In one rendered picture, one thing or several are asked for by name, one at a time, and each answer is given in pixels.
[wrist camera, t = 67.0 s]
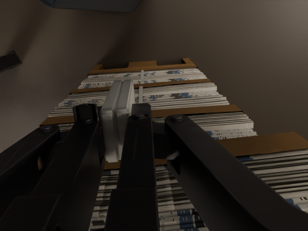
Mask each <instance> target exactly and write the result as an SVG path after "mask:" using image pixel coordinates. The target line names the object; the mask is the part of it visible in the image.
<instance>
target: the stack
mask: <svg viewBox="0 0 308 231"><path fill-rule="evenodd" d="M188 65H195V64H194V63H193V62H191V61H190V59H189V58H183V59H182V64H174V65H161V66H158V65H157V64H156V61H155V60H151V61H139V62H129V65H128V67H127V68H117V69H103V64H100V65H95V67H94V68H93V69H92V70H91V71H90V72H102V71H116V70H129V69H143V68H156V67H169V66H188ZM205 78H207V77H206V75H204V74H203V73H202V72H201V71H199V69H197V68H196V67H189V68H173V69H161V70H149V71H144V70H141V71H130V72H111V73H99V74H90V75H89V76H88V78H87V79H85V80H83V81H82V83H81V85H80V86H79V87H78V89H82V88H98V87H110V86H111V85H112V83H113V82H114V81H116V80H121V81H122V82H123V81H124V80H129V79H131V80H132V81H133V84H144V83H159V82H171V81H182V80H194V79H205ZM108 92H109V90H101V91H91V92H80V93H72V94H70V95H68V97H67V98H66V99H64V101H62V102H61V103H59V104H58V107H55V111H53V112H51V113H49V116H48V117H55V116H73V110H72V108H73V107H74V106H77V105H81V104H88V103H92V104H96V105H97V107H102V106H103V104H104V101H105V99H106V97H107V94H108ZM134 95H135V103H136V104H139V103H148V104H150V105H151V110H162V109H175V108H189V107H203V106H216V105H229V102H228V100H226V97H223V95H221V94H219V93H218V92H217V86H216V85H215V84H214V83H213V82H194V83H181V84H169V85H163V86H154V87H143V86H140V87H139V88H134ZM183 115H184V116H187V117H189V118H190V119H191V120H193V121H194V122H195V123H196V124H197V125H199V126H200V127H201V128H202V129H203V130H205V131H206V132H207V133H208V134H209V135H210V136H211V137H212V138H214V139H215V140H219V139H228V138H240V137H249V136H257V134H256V132H253V121H251V119H249V117H248V116H247V115H246V114H244V113H242V112H239V111H231V112H214V113H198V114H183ZM166 117H167V116H163V117H152V120H153V121H155V122H158V123H165V118H166ZM73 124H74V122H73V123H60V124H54V125H58V126H59V127H60V132H64V131H69V130H70V129H71V128H72V126H73Z"/></svg>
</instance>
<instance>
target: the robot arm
mask: <svg viewBox="0 0 308 231"><path fill-rule="evenodd" d="M72 110H73V115H74V121H75V123H74V124H73V126H72V128H71V129H70V130H69V131H64V132H60V127H59V126H58V125H50V124H48V125H43V126H41V127H39V128H37V129H35V130H34V131H32V132H31V133H29V134H28V135H26V136H25V137H23V138H22V139H20V140H19V141H17V142H16V143H14V144H13V145H12V146H10V147H9V148H7V149H6V150H4V151H3V152H1V153H0V231H88V230H89V226H90V222H91V218H92V215H93V211H94V206H95V202H96V198H97V194H98V190H99V186H100V182H101V178H102V174H103V170H104V166H105V158H106V161H108V163H110V162H118V160H121V163H120V168H119V175H118V180H117V186H116V188H115V189H112V190H111V194H110V201H109V206H108V211H107V216H106V221H105V226H104V228H101V229H97V230H94V231H160V224H159V211H158V198H157V185H156V171H155V159H163V160H167V166H168V167H169V169H170V171H171V172H172V174H173V175H174V177H175V178H176V180H177V181H178V183H179V184H180V186H181V187H182V189H183V191H184V192H185V194H186V195H187V197H188V198H189V200H190V201H191V203H192V205H193V206H194V208H195V209H196V211H197V212H198V214H199V215H200V217H201V219H202V220H203V222H204V223H205V225H206V226H207V228H208V230H209V231H308V213H306V212H304V211H302V210H301V209H299V208H297V207H295V206H293V205H291V204H290V203H289V202H287V201H286V200H285V199H284V198H283V197H282V196H281V195H279V194H278V193H277V192H276V191H275V190H274V189H272V188H271V187H270V186H269V185H268V184H266V183H265V182H264V181H263V180H262V179H261V178H259V177H258V176H257V175H256V174H255V173H253V172H252V171H251V170H250V169H249V168H247V167H246V166H245V165H244V164H243V163H242V162H241V161H240V160H238V159H237V158H236V157H235V156H234V155H232V154H231V153H230V152H229V151H228V150H227V149H225V148H224V147H223V146H222V145H221V144H220V143H218V142H217V141H216V140H215V139H214V138H212V137H211V136H210V135H209V134H208V133H207V132H206V131H205V130H203V129H202V128H201V127H200V126H199V125H197V124H196V123H195V122H194V121H193V120H191V119H190V118H189V117H187V116H185V115H181V114H175V115H171V116H168V117H166V118H165V123H158V122H155V121H153V120H152V116H151V105H150V104H148V103H139V104H136V103H135V95H134V85H133V81H132V80H131V79H129V80H124V81H123V82H122V81H121V80H116V81H114V82H113V83H112V85H111V87H110V90H109V92H108V94H107V97H106V99H105V101H104V104H103V106H102V107H97V105H96V104H92V103H88V104H80V105H77V106H74V107H73V108H72ZM104 154H105V157H104ZM38 159H39V160H40V164H41V168H40V169H39V167H38Z"/></svg>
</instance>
